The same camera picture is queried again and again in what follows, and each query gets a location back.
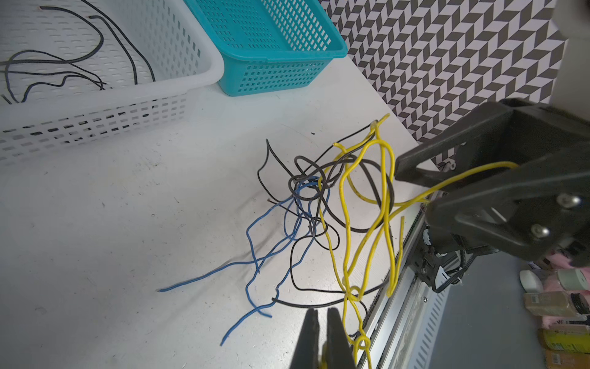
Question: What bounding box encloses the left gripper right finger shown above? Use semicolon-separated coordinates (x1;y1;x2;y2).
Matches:
322;307;356;369

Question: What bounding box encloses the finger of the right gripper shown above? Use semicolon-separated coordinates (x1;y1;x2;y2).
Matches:
395;98;589;188
426;152;589;261

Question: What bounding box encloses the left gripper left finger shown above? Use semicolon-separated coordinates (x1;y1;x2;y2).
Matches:
289;309;320;369

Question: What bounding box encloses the yellow wire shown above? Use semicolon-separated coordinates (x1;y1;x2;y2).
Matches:
317;114;519;369

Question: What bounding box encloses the long black wire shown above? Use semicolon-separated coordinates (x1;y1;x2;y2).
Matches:
0;5;106;105

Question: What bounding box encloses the bottles and clutter outside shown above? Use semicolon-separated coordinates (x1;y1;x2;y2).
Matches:
519;252;589;368

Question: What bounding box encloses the teal plastic basket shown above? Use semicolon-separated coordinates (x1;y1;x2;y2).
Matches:
186;0;348;96

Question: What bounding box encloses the middle white plastic basket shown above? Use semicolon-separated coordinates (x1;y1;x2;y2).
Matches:
1;1;224;165

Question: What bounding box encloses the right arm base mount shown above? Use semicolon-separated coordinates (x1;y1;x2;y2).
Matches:
410;224;499;294

